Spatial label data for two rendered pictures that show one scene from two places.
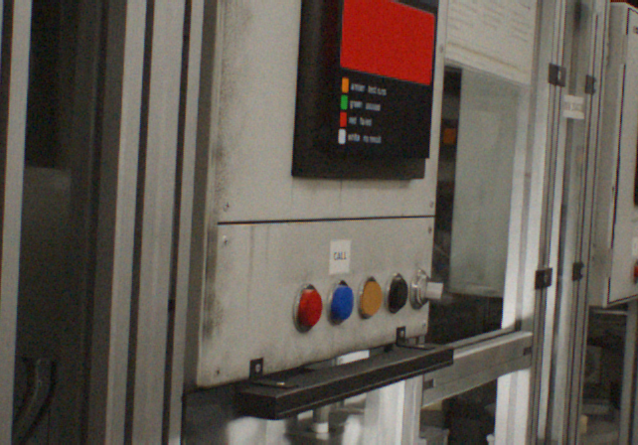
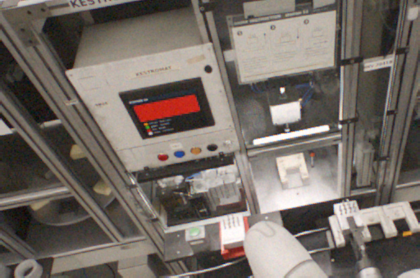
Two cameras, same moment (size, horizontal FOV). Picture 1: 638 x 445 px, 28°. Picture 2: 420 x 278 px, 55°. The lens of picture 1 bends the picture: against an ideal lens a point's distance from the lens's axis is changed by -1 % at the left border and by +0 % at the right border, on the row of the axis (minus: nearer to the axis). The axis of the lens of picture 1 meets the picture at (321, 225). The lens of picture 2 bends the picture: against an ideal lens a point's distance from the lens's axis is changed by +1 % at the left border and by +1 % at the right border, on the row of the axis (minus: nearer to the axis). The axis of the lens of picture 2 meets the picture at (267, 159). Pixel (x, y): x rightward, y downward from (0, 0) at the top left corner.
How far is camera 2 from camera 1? 1.66 m
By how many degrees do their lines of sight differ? 70
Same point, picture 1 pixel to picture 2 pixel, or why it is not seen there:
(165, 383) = (119, 170)
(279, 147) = (133, 134)
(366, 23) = (149, 110)
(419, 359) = (210, 166)
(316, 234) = (162, 144)
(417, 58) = (188, 107)
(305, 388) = (148, 178)
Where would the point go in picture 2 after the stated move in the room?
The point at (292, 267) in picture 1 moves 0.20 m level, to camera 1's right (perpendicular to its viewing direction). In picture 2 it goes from (152, 151) to (179, 186)
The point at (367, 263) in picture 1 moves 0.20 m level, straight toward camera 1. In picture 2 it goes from (193, 144) to (141, 172)
